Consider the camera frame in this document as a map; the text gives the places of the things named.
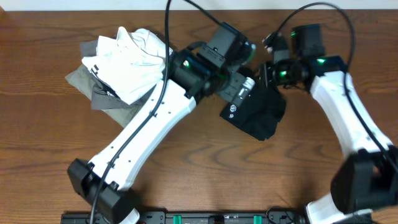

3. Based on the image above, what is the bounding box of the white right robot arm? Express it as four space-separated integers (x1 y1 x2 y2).
260 24 397 223

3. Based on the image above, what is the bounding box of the black t-shirt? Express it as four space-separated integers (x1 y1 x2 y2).
220 85 287 141

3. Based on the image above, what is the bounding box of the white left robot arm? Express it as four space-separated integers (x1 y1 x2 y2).
67 22 256 223

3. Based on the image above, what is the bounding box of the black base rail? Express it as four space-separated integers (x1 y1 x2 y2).
60 208 307 224

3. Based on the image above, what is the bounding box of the grey crumpled garment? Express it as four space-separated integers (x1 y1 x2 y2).
65 37 165 128

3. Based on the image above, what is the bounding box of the white crumpled t-shirt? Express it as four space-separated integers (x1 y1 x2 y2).
81 27 166 105

